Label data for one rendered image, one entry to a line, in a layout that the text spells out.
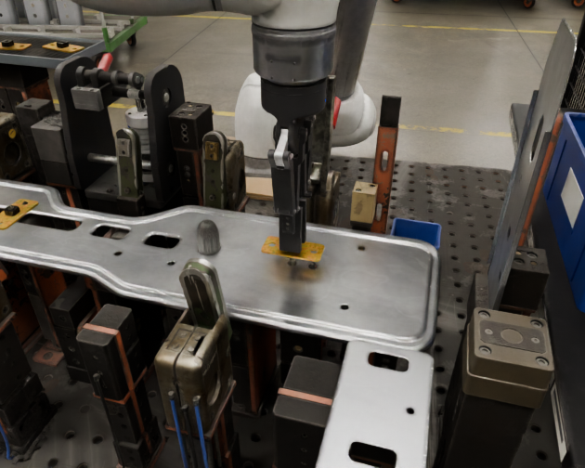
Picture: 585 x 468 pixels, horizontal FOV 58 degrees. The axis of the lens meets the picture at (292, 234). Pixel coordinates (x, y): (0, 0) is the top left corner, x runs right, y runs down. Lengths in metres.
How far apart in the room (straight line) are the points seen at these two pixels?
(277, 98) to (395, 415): 0.36
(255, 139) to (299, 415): 1.02
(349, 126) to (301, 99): 0.90
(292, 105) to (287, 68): 0.04
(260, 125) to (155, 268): 0.80
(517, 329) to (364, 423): 0.19
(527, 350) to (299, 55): 0.38
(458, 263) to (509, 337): 0.70
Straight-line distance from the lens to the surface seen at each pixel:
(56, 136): 1.04
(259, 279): 0.72
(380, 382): 0.60
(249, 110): 1.48
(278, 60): 0.57
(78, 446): 0.97
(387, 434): 0.56
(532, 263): 0.68
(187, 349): 0.58
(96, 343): 0.69
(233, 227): 0.82
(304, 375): 0.63
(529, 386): 0.60
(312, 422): 0.59
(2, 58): 1.20
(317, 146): 0.81
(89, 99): 0.96
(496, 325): 0.61
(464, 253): 1.32
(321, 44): 0.57
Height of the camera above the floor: 1.46
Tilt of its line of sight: 35 degrees down
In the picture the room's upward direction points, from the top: straight up
